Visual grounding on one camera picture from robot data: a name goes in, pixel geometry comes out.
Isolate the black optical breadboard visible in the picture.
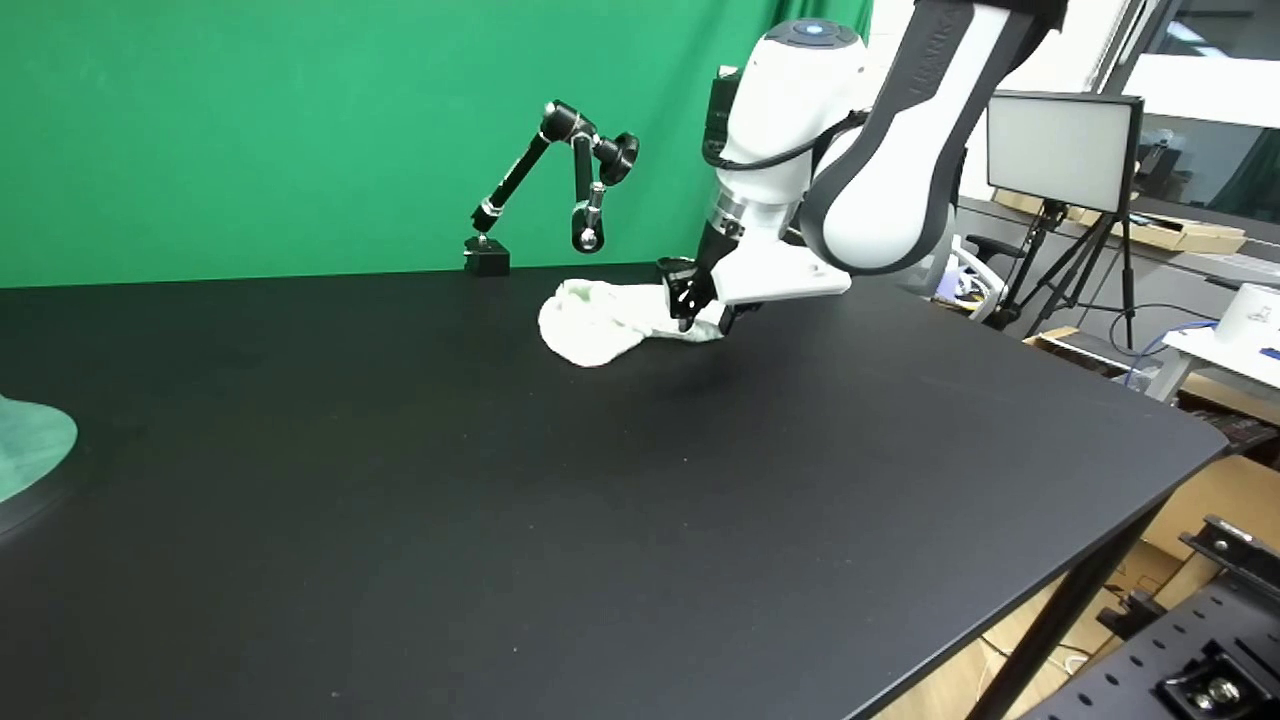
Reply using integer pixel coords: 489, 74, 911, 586
1020, 572, 1280, 720

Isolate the teal plate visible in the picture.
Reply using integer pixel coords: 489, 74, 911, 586
0, 393, 82, 507

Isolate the black tripod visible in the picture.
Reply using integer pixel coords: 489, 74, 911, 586
997, 203, 1152, 361

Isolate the black table leg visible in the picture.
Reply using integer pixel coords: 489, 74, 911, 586
965, 514, 1152, 720

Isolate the white cloth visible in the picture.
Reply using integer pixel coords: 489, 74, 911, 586
531, 272, 731, 375

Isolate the aluminium extrusion rail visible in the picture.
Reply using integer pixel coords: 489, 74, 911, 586
1174, 514, 1280, 597

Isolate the corner bracket with screw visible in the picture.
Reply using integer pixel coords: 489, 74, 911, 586
1156, 635, 1255, 720

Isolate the wooden desk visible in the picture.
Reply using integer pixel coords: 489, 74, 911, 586
990, 186, 1280, 264

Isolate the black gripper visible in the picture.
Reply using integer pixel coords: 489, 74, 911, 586
664, 218, 740, 339

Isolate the green backdrop curtain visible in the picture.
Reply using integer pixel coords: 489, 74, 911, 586
0, 0, 880, 293

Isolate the cardboard box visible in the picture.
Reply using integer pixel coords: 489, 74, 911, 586
1136, 453, 1280, 572

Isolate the LED light panel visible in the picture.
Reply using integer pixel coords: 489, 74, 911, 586
979, 89, 1146, 221

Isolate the black camera cable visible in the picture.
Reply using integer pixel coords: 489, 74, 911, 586
717, 107, 870, 175

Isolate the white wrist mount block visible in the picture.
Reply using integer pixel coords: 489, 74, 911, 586
712, 235, 857, 312

